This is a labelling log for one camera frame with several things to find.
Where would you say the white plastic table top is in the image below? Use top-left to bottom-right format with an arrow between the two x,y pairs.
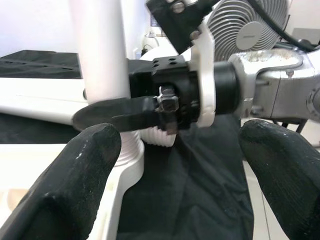
0,76 -> 146,240

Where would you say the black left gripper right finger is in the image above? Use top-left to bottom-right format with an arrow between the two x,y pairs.
238,119 -> 320,240

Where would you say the white plastic table leg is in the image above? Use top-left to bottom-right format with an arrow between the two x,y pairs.
67,0 -> 176,166

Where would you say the black cloth table cover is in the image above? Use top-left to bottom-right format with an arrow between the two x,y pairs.
0,49 -> 253,240

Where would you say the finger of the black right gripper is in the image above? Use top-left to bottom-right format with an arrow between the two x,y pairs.
72,96 -> 165,133

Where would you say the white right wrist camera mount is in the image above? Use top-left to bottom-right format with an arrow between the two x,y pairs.
146,0 -> 218,129

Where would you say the white round floor fan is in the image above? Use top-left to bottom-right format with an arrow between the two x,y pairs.
207,0 -> 291,62

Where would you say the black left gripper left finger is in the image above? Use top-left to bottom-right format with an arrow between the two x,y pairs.
0,122 -> 123,240

